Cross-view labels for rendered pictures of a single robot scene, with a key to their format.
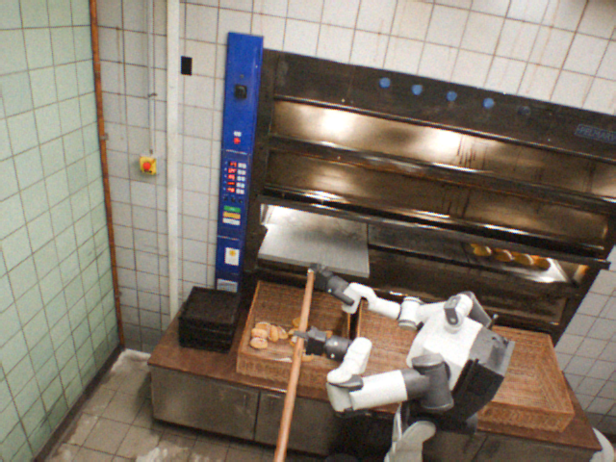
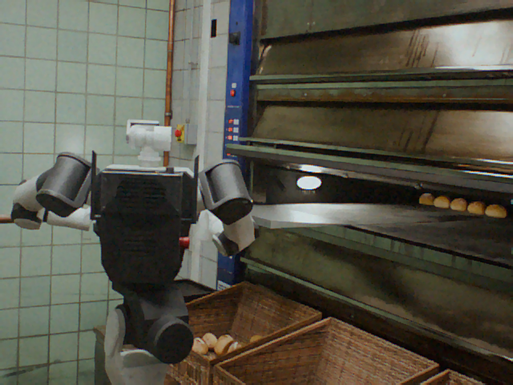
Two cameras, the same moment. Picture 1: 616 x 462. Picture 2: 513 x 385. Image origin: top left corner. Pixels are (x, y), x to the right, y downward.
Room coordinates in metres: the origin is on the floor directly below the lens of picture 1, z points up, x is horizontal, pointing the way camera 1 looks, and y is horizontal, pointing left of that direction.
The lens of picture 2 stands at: (0.24, -2.37, 1.55)
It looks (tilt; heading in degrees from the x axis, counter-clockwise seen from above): 5 degrees down; 57
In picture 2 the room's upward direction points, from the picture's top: 3 degrees clockwise
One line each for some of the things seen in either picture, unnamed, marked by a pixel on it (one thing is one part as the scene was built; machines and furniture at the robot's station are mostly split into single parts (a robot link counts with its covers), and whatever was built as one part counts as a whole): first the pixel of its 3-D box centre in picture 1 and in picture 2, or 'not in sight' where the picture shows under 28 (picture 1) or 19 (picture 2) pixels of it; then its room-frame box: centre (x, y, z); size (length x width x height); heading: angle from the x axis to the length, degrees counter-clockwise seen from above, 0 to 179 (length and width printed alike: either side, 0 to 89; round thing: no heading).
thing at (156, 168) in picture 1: (150, 163); (186, 133); (1.97, 0.87, 1.46); 0.10 x 0.07 x 0.10; 88
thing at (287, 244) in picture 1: (316, 246); (270, 212); (1.86, -0.06, 1.19); 0.55 x 0.36 x 0.03; 89
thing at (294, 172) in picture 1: (439, 198); (399, 130); (1.95, -0.63, 1.54); 1.79 x 0.11 x 0.19; 88
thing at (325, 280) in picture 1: (328, 282); not in sight; (1.55, -0.13, 1.20); 0.12 x 0.10 x 0.13; 54
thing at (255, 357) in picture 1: (296, 333); (228, 334); (1.70, -0.03, 0.72); 0.56 x 0.49 x 0.28; 89
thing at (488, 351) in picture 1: (454, 365); (145, 217); (1.07, -0.59, 1.27); 0.34 x 0.30 x 0.36; 150
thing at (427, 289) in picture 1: (411, 281); (388, 286); (1.95, -0.63, 1.02); 1.79 x 0.11 x 0.19; 88
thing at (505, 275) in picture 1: (418, 258); (396, 245); (1.97, -0.63, 1.16); 1.80 x 0.06 x 0.04; 88
